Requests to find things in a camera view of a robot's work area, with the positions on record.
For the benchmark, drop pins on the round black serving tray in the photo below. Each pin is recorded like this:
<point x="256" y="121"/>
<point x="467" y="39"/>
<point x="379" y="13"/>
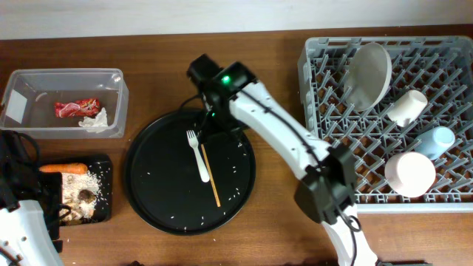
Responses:
<point x="163" y="184"/>

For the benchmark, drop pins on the red snack wrapper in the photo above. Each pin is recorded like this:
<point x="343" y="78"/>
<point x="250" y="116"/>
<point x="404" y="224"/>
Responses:
<point x="80" y="108"/>

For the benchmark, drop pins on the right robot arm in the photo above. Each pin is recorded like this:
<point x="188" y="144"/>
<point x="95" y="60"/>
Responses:
<point x="326" y="173"/>

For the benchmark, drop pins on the pile of rice and shells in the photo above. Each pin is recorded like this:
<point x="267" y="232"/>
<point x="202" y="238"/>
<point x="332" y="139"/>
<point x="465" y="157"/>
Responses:
<point x="72" y="184"/>

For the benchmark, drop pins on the grey plate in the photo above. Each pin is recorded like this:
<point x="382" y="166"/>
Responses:
<point x="369" y="75"/>

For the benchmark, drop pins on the white cup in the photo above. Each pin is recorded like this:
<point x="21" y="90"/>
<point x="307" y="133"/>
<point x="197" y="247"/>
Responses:
<point x="407" y="108"/>

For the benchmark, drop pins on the clear plastic bin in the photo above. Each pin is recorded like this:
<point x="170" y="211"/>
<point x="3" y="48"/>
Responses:
<point x="28" y="101"/>

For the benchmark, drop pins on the orange carrot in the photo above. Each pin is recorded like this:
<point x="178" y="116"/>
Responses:
<point x="69" y="168"/>

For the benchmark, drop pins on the wooden chopstick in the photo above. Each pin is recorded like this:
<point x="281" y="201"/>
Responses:
<point x="207" y="164"/>

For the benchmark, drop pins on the light blue cup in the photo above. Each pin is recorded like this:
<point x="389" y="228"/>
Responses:
<point x="435" y="142"/>

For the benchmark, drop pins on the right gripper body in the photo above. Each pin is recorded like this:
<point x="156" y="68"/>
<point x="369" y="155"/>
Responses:
<point x="223" y="120"/>

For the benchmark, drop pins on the white plastic fork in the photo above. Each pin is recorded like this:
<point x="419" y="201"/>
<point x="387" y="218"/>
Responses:
<point x="194" y="144"/>

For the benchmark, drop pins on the black rectangular tray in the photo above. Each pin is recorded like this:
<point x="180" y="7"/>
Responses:
<point x="101" y="166"/>

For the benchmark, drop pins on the white tissue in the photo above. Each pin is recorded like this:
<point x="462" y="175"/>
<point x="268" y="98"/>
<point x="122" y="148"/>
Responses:
<point x="97" y="124"/>

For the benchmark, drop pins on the brown food scrap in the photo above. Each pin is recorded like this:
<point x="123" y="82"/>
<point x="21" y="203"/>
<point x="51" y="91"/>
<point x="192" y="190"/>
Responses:
<point x="86" y="196"/>

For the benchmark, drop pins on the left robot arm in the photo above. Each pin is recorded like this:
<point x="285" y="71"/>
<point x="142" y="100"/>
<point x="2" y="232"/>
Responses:
<point x="30" y="205"/>

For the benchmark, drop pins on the grey dishwasher rack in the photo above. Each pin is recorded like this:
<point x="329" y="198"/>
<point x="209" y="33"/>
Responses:
<point x="438" y="66"/>

